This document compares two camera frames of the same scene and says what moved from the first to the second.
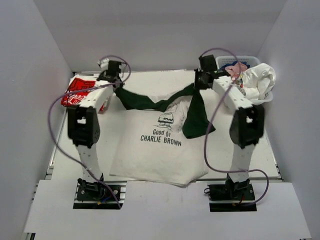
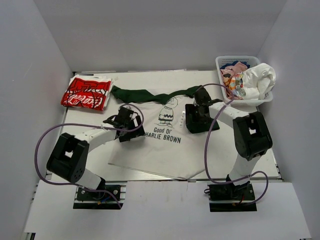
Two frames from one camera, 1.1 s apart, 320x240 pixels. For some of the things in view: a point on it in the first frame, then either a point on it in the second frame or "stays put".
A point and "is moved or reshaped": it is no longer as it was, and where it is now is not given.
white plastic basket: [223, 60] stays put
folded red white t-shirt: [78, 88] stays put
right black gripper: [198, 81] → [200, 123]
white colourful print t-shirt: [256, 80] stays put
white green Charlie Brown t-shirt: [162, 140] is moved or reshaped
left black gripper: [117, 83] → [132, 130]
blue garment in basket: [247, 65] stays put
